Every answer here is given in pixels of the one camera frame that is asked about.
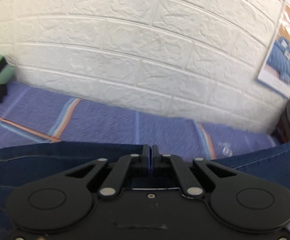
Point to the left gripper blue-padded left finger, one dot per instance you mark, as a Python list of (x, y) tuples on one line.
[(55, 202)]

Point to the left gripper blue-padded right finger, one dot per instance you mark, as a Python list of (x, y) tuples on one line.
[(245, 202)]

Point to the dark blue denim pants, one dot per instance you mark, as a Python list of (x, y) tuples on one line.
[(24, 164)]

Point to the blue plaid bed sheet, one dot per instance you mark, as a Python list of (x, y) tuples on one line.
[(31, 116)]

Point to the bedding poster on wall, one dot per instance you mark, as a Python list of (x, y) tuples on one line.
[(275, 70)]

